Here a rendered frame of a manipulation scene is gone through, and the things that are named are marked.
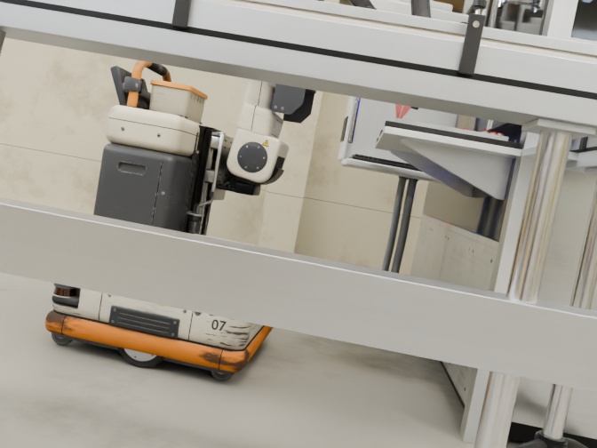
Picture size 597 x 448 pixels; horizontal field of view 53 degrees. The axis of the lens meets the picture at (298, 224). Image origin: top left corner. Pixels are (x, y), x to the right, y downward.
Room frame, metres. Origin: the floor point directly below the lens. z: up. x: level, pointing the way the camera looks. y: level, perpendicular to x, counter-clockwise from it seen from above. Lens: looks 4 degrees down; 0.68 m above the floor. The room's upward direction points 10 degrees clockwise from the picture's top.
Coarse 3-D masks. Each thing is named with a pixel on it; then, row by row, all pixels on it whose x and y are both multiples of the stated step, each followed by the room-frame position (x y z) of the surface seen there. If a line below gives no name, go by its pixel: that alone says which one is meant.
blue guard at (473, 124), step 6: (462, 120) 2.94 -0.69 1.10; (468, 120) 2.76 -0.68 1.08; (474, 120) 2.61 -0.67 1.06; (480, 120) 2.49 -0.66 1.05; (486, 120) 2.36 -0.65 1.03; (462, 126) 2.90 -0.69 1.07; (468, 126) 2.73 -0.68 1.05; (474, 126) 2.58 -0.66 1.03; (480, 126) 2.46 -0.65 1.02; (486, 126) 2.33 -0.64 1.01
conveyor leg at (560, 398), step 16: (592, 208) 1.53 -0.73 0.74; (592, 224) 1.52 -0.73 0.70; (592, 240) 1.51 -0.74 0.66; (592, 256) 1.51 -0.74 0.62; (592, 272) 1.51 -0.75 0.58; (576, 288) 1.52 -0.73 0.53; (592, 288) 1.51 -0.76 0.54; (576, 304) 1.51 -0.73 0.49; (560, 400) 1.51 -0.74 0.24; (560, 416) 1.51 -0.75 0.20; (544, 432) 1.53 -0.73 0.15; (560, 432) 1.51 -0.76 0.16
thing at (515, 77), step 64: (0, 0) 1.00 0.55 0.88; (64, 0) 1.00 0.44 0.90; (128, 0) 0.99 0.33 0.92; (192, 0) 0.98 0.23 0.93; (256, 0) 1.00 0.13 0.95; (192, 64) 1.04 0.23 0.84; (256, 64) 0.97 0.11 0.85; (320, 64) 0.96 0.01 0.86; (384, 64) 0.95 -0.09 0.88; (448, 64) 0.95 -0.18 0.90; (512, 64) 0.94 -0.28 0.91; (576, 64) 0.93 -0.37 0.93
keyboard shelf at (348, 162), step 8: (344, 160) 2.62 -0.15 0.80; (352, 160) 2.53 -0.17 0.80; (360, 160) 2.54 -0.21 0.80; (360, 168) 2.66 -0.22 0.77; (368, 168) 2.54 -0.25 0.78; (376, 168) 2.54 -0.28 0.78; (384, 168) 2.54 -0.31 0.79; (392, 168) 2.54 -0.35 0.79; (400, 168) 2.55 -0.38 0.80; (408, 176) 2.58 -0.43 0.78; (416, 176) 2.55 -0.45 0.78; (424, 176) 2.55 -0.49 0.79
